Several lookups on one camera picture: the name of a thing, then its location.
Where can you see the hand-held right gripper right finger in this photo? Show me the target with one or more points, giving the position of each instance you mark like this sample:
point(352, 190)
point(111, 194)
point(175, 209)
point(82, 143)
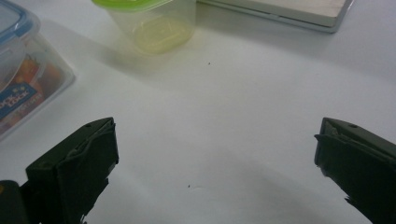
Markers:
point(361, 161)

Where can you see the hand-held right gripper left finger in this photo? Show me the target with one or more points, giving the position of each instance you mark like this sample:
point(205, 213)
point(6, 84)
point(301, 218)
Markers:
point(77, 168)

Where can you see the clear container with blue lid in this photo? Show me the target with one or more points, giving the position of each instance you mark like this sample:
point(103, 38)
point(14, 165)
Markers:
point(23, 68)

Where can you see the clear container with green lid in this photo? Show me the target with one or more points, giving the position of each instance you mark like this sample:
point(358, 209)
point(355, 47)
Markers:
point(154, 26)

